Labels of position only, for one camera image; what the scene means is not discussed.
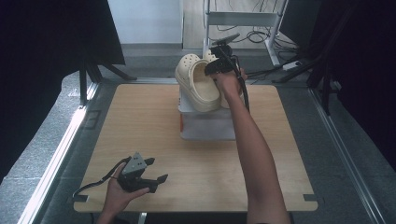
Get dark curtain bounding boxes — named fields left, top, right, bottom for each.
left=0, top=0, right=126, bottom=183
left=306, top=0, right=396, bottom=174

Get black stand legs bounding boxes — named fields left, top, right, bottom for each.
left=272, top=46, right=344, bottom=117

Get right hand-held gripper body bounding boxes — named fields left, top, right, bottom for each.
left=208, top=33, right=241, bottom=76

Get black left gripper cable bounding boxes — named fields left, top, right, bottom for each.
left=71, top=156, right=133, bottom=200

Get white power strip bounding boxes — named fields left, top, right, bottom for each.
left=281, top=60, right=304, bottom=72

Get person's right hand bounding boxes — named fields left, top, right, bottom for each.
left=212, top=66, right=249, bottom=101

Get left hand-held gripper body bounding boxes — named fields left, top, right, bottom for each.
left=117, top=151, right=149, bottom=193

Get aluminium rail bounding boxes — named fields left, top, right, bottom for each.
left=307, top=88, right=388, bottom=224
left=18, top=81, right=101, bottom=224

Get black tripod stand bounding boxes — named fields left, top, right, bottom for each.
left=78, top=58, right=138, bottom=109

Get grey two-tier shoe rack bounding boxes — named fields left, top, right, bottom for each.
left=177, top=83, right=238, bottom=142

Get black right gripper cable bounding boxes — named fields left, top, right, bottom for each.
left=231, top=54, right=251, bottom=114

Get black floor cables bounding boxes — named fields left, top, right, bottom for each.
left=207, top=0, right=302, bottom=54

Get person's left hand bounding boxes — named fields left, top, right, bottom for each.
left=103, top=162, right=151, bottom=217

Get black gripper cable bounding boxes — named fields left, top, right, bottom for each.
left=231, top=54, right=251, bottom=114
left=71, top=156, right=133, bottom=200

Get black floor socket cover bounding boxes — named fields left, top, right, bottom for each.
left=80, top=109, right=103, bottom=131

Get white metal stand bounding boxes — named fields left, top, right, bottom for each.
left=202, top=0, right=290, bottom=67

